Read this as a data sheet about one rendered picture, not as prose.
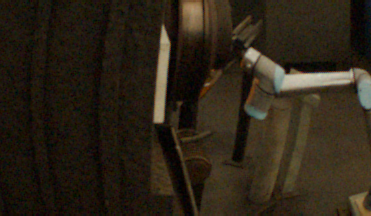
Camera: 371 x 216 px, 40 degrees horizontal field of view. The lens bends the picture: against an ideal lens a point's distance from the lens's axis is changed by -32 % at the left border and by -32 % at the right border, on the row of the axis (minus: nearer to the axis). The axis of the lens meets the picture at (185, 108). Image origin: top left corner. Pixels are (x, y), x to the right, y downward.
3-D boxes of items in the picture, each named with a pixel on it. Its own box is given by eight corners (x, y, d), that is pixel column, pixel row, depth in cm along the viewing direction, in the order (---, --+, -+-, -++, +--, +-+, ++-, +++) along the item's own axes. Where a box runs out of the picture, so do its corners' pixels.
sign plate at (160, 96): (153, 122, 148) (160, 43, 140) (141, 69, 171) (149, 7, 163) (164, 122, 149) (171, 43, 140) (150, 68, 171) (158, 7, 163)
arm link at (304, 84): (369, 64, 241) (251, 68, 260) (372, 73, 230) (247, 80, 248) (372, 86, 245) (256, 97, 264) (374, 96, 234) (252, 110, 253)
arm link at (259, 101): (266, 112, 252) (277, 85, 246) (262, 125, 241) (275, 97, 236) (245, 101, 252) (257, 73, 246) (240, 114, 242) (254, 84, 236)
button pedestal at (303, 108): (275, 203, 301) (301, 91, 272) (267, 180, 322) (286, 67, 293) (300, 197, 304) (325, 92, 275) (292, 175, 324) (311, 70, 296)
